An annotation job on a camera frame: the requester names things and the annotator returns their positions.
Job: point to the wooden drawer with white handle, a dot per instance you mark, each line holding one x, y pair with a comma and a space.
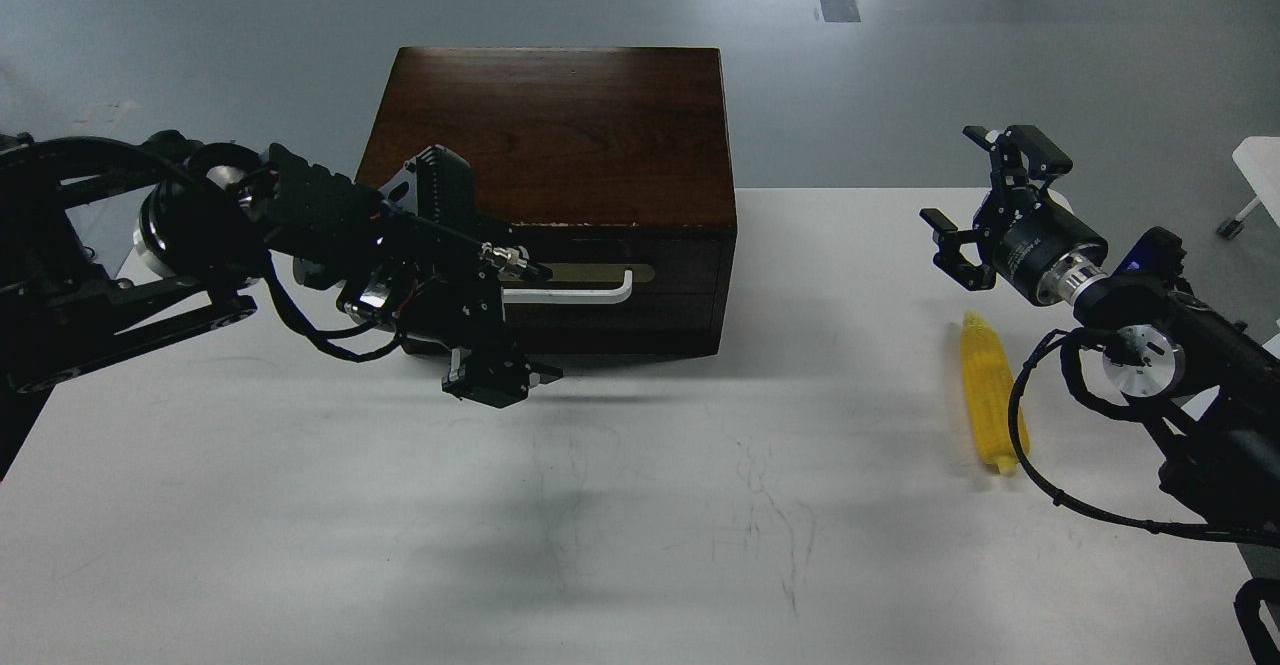
620, 285

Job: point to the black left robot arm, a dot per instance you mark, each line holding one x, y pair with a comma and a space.
112, 250

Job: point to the white furniture at right edge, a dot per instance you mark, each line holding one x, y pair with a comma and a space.
1257, 158

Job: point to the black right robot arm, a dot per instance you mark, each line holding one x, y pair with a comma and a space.
1145, 349

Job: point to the yellow corn cob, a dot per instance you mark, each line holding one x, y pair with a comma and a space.
987, 383

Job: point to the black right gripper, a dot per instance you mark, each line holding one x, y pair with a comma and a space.
1020, 231

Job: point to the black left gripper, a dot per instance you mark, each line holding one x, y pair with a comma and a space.
426, 267

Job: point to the dark wooden drawer cabinet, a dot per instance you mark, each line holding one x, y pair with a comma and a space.
602, 159

